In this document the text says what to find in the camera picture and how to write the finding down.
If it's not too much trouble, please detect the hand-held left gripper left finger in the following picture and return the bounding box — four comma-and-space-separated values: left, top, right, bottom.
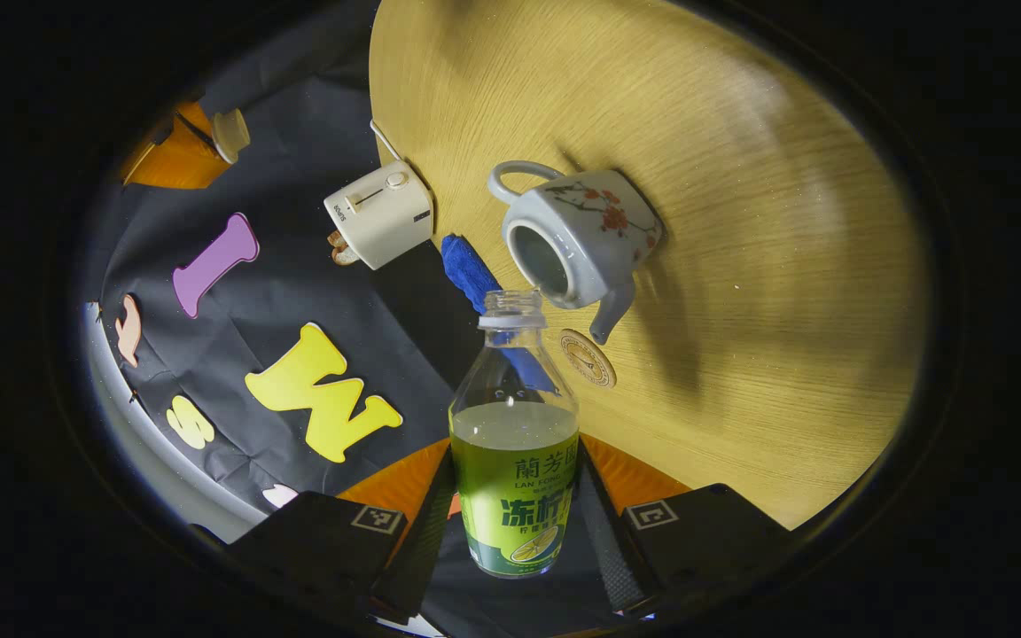
225, 440, 459, 626

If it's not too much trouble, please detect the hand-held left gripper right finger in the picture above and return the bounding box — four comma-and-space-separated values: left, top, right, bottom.
574, 434, 797, 621

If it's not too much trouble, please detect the white teacup lid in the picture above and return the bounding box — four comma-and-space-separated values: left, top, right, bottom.
212, 108, 252, 165

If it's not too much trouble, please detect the green label water bottle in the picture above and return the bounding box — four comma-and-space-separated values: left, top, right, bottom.
448, 289, 581, 579

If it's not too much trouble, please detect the round wooden coaster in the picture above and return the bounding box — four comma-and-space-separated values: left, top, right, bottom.
560, 329, 618, 389

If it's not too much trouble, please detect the white floral teacup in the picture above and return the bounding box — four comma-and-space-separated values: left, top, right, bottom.
487, 160, 665, 346

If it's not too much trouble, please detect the toasted bread slice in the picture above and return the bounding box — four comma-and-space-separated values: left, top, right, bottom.
327, 229, 362, 267

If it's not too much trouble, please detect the white toaster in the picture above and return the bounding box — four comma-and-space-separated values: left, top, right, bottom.
323, 159, 434, 270

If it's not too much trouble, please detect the blue folded towel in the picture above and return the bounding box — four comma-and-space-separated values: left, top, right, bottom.
440, 233, 504, 316

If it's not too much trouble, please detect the white toaster cable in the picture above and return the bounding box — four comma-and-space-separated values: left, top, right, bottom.
370, 120, 406, 163

